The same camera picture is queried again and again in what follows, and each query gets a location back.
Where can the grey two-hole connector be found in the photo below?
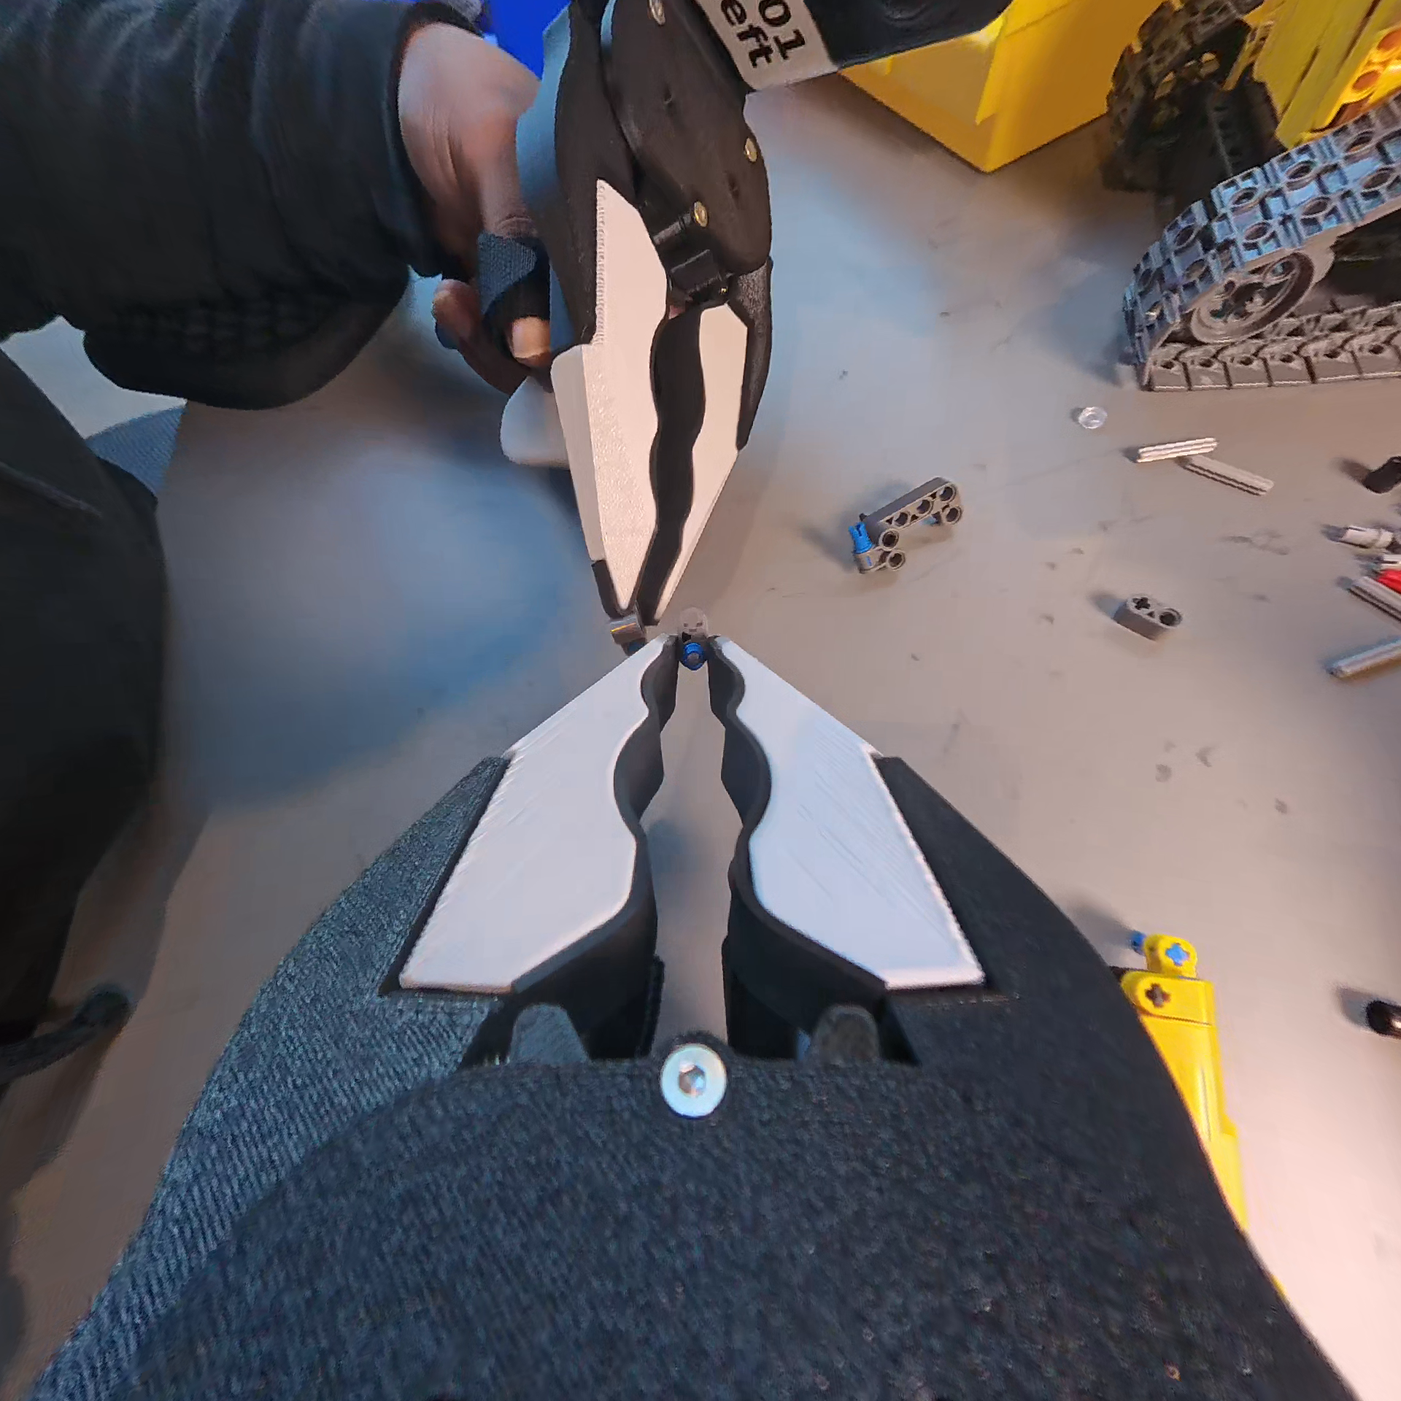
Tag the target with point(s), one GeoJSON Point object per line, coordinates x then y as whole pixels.
{"type": "Point", "coordinates": [693, 624]}
{"type": "Point", "coordinates": [1149, 616]}

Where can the grey desk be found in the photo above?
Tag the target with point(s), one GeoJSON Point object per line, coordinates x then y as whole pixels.
{"type": "Point", "coordinates": [984, 766]}

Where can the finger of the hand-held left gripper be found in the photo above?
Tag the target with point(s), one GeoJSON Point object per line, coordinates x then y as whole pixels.
{"type": "Point", "coordinates": [612, 437]}
{"type": "Point", "coordinates": [710, 406]}

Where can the black pin connector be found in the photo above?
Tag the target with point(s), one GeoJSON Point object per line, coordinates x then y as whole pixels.
{"type": "Point", "coordinates": [1386, 1018]}

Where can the yellow parts bin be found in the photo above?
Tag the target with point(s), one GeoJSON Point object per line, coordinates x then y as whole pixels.
{"type": "Point", "coordinates": [984, 99]}

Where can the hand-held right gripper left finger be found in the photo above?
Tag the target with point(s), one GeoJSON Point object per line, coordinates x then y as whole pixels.
{"type": "Point", "coordinates": [535, 864]}

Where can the person's left hand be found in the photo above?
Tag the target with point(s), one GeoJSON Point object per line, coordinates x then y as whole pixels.
{"type": "Point", "coordinates": [458, 142]}

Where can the grey connector with blue pin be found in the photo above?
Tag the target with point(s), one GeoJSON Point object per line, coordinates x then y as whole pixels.
{"type": "Point", "coordinates": [623, 633]}

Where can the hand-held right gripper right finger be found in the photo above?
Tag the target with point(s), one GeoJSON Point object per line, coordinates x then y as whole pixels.
{"type": "Point", "coordinates": [854, 864]}

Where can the yellow tracked brick bulldozer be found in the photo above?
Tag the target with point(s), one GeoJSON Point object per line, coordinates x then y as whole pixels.
{"type": "Point", "coordinates": [1257, 241]}

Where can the person's left forearm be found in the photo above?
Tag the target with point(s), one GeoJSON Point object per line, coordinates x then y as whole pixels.
{"type": "Point", "coordinates": [196, 176]}

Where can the grey bent beam assembly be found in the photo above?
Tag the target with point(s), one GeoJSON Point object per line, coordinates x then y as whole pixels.
{"type": "Point", "coordinates": [914, 514]}

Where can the pile of small connector pins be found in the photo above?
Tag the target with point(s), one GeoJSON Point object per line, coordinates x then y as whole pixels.
{"type": "Point", "coordinates": [1372, 597]}

